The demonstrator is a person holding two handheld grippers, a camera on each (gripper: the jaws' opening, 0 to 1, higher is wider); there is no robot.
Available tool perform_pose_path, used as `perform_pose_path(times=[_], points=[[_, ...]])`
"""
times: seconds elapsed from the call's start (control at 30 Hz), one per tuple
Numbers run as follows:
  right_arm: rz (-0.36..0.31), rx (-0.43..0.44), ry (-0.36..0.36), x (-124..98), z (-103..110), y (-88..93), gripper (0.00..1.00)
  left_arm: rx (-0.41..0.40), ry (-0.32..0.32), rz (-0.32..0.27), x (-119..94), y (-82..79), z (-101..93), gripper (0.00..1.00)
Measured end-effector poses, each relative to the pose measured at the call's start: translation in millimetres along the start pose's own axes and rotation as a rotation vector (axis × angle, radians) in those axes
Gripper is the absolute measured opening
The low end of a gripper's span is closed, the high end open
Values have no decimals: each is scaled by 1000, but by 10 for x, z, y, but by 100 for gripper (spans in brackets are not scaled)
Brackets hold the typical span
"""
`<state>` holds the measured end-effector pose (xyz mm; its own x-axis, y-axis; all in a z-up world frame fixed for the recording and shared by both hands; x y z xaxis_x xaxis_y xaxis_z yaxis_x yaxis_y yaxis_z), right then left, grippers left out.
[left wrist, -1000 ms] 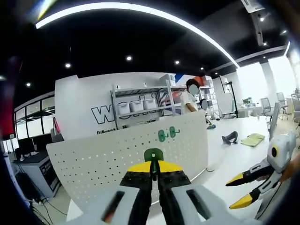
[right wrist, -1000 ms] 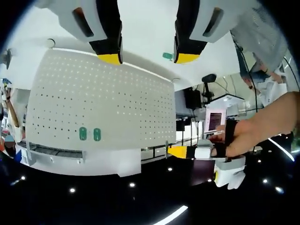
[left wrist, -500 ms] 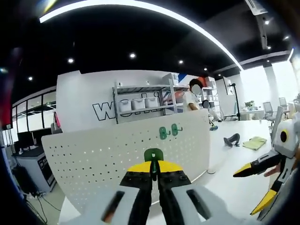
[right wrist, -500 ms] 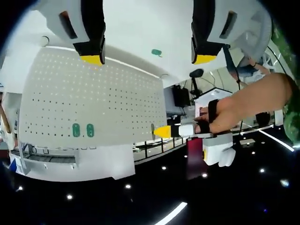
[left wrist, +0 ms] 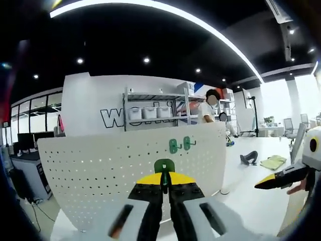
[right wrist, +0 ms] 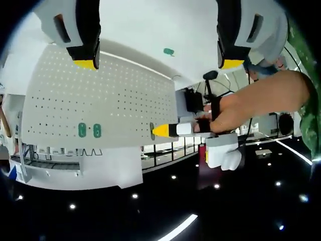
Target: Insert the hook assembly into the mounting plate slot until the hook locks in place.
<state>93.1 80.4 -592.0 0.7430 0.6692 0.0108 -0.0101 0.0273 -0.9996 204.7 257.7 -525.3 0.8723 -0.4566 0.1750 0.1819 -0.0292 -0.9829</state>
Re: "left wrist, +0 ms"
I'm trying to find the grey metal shelf rack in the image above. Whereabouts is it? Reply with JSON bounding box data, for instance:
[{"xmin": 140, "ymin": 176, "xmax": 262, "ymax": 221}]
[{"xmin": 122, "ymin": 86, "xmax": 201, "ymax": 133}]

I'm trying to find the metal shelf with white boxes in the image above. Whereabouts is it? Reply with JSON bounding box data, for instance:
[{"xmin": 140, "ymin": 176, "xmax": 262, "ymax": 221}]
[{"xmin": 218, "ymin": 87, "xmax": 238, "ymax": 118}]

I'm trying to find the white pegboard mounting plate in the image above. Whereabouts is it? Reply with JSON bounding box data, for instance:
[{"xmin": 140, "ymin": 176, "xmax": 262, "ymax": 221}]
[{"xmin": 37, "ymin": 121, "xmax": 230, "ymax": 231}]

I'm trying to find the black tripod stand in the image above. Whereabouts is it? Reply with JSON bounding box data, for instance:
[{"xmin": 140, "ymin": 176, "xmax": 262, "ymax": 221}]
[{"xmin": 238, "ymin": 95, "xmax": 261, "ymax": 138}]

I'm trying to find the black monitor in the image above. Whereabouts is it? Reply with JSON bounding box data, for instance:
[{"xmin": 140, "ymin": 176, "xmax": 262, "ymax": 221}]
[{"xmin": 17, "ymin": 131, "xmax": 55, "ymax": 151}]

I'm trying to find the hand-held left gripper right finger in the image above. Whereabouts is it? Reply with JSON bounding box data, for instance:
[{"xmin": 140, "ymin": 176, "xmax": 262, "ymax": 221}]
[{"xmin": 167, "ymin": 171, "xmax": 254, "ymax": 241}]

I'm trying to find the grey cabinet with black top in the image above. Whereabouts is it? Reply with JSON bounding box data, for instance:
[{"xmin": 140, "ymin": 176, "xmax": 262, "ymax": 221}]
[{"xmin": 10, "ymin": 150, "xmax": 53, "ymax": 201}]

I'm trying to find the person's right hand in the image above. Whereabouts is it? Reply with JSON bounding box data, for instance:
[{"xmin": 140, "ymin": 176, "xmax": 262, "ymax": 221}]
[{"xmin": 286, "ymin": 175, "xmax": 311, "ymax": 196}]

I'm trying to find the pale yellow cloth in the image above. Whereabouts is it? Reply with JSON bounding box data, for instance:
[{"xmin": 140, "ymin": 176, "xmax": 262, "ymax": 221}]
[{"xmin": 259, "ymin": 155, "xmax": 287, "ymax": 171}]

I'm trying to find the curved ceiling light strip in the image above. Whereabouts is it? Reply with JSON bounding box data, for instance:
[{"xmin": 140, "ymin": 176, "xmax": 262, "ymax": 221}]
[{"xmin": 49, "ymin": 0, "xmax": 265, "ymax": 84}]

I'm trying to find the white ceiling air conditioner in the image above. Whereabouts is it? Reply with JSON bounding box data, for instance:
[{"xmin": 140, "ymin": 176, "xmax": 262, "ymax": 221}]
[{"xmin": 265, "ymin": 0, "xmax": 293, "ymax": 25}]

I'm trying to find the white storage bin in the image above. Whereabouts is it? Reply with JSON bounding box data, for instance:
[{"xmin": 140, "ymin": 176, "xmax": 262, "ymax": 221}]
[
  {"xmin": 129, "ymin": 107, "xmax": 143, "ymax": 121},
  {"xmin": 141, "ymin": 106, "xmax": 158, "ymax": 119},
  {"xmin": 156, "ymin": 106, "xmax": 172, "ymax": 118}
]

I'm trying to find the green hook assembly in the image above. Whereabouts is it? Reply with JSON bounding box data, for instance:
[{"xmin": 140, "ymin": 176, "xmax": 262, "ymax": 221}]
[
  {"xmin": 183, "ymin": 136, "xmax": 197, "ymax": 151},
  {"xmin": 153, "ymin": 158, "xmax": 176, "ymax": 194},
  {"xmin": 169, "ymin": 139, "xmax": 183, "ymax": 154}
]

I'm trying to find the pink cloth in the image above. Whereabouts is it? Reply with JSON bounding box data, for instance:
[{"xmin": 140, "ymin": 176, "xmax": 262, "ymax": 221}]
[{"xmin": 57, "ymin": 114, "xmax": 66, "ymax": 134}]

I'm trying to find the dark grey curved object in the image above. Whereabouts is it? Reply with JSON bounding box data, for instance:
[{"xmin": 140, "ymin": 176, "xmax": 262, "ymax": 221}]
[{"xmin": 240, "ymin": 150, "xmax": 258, "ymax": 166}]

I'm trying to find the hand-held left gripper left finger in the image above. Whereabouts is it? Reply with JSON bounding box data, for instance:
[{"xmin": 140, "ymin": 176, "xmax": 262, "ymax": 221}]
[{"xmin": 80, "ymin": 172, "xmax": 167, "ymax": 241}]

